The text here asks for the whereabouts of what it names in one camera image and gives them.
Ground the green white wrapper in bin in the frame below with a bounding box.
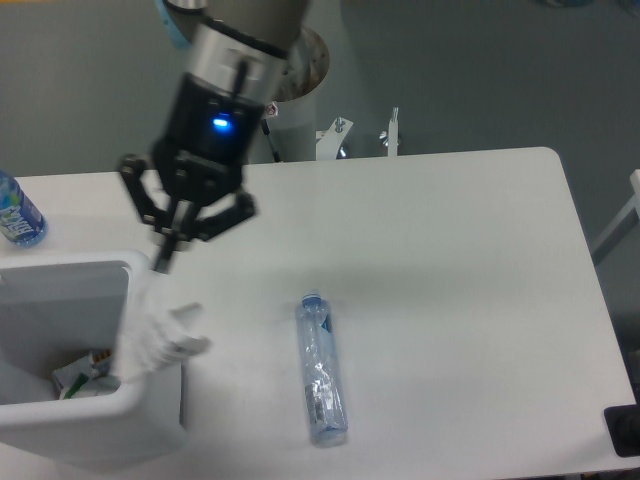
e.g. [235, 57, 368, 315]
[52, 350, 121, 400]

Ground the white trash can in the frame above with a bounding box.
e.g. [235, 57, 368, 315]
[1, 251, 186, 463]

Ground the crushed clear plastic bottle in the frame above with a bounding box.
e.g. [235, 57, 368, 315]
[295, 291, 348, 447]

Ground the white bracket middle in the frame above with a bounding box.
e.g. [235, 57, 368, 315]
[315, 117, 354, 161]

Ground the white bracket right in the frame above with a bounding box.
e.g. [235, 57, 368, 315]
[379, 106, 401, 157]

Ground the blue labelled water bottle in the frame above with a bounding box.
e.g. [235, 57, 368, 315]
[1, 171, 48, 248]

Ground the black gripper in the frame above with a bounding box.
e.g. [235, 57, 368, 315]
[118, 74, 264, 273]

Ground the white metal frame at right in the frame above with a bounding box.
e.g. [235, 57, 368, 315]
[591, 169, 639, 265]

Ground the black cable on pedestal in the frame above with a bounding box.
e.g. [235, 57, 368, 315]
[259, 119, 282, 164]

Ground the black clamp at table edge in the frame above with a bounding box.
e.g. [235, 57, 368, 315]
[604, 404, 639, 458]

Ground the white bracket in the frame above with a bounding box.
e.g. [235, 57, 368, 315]
[379, 106, 401, 157]
[315, 117, 354, 161]

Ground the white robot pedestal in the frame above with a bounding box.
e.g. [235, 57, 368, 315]
[263, 27, 330, 163]

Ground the white paper wrapper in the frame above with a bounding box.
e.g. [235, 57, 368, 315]
[110, 270, 212, 383]

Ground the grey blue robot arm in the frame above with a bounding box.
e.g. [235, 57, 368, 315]
[119, 1, 308, 274]

